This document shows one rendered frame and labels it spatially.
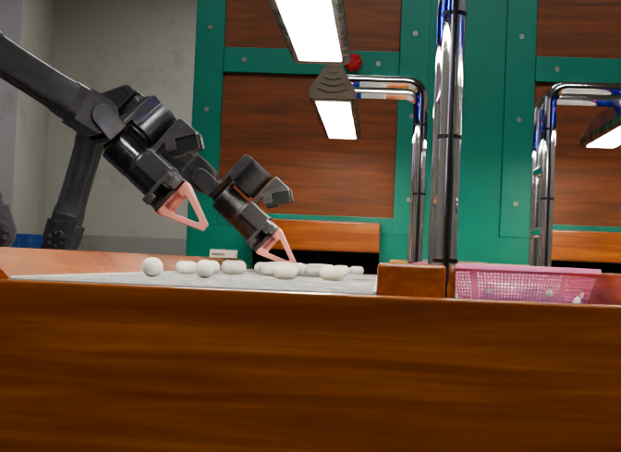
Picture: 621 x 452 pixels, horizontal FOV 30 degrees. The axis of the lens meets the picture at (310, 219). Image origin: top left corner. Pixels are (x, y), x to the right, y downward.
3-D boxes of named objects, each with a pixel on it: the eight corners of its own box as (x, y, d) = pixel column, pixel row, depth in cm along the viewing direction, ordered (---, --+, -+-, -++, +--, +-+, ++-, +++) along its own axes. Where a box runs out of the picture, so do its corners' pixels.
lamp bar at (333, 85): (308, 99, 197) (310, 56, 197) (325, 139, 259) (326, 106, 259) (355, 100, 197) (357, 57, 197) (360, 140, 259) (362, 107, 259)
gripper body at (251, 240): (278, 226, 239) (252, 201, 240) (274, 225, 229) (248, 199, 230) (256, 250, 239) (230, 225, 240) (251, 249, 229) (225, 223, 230)
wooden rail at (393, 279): (371, 400, 92) (377, 262, 93) (376, 311, 273) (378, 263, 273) (441, 403, 92) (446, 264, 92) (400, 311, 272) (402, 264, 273)
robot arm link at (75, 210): (76, 258, 240) (120, 107, 240) (66, 258, 233) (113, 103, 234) (47, 250, 240) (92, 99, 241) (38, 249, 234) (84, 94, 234)
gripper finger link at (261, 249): (307, 253, 239) (273, 222, 239) (305, 252, 232) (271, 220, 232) (284, 277, 239) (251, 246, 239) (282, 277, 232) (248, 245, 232)
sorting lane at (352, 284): (6, 302, 94) (6, 275, 94) (251, 277, 275) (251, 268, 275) (375, 318, 92) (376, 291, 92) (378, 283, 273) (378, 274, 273)
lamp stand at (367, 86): (320, 310, 216) (330, 71, 218) (325, 306, 236) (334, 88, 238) (422, 314, 215) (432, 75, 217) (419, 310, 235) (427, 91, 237)
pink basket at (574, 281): (417, 331, 157) (420, 261, 158) (411, 322, 184) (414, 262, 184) (615, 340, 156) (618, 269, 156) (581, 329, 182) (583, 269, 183)
